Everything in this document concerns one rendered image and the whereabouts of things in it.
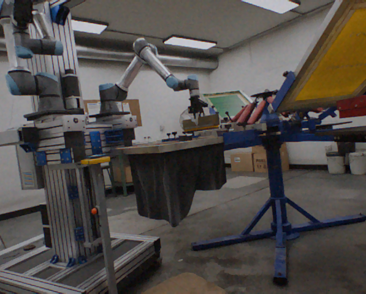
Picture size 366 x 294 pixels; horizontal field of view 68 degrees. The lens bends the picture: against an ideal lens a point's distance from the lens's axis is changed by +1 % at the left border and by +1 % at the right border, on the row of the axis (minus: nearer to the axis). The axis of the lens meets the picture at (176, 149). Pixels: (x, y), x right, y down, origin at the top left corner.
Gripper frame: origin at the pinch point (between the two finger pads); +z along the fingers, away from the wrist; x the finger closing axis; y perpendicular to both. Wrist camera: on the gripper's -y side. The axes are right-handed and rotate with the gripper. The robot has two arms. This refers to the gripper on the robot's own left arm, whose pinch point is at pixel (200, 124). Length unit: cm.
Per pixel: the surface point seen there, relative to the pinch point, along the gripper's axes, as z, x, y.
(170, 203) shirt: 43, 49, -20
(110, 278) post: 85, 76, 10
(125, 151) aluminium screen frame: 12, 58, 7
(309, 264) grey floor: 109, -49, -44
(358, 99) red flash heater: 0, -5, -97
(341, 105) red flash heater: 1, -10, -88
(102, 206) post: 42, 75, 10
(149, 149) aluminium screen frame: 12, 58, -21
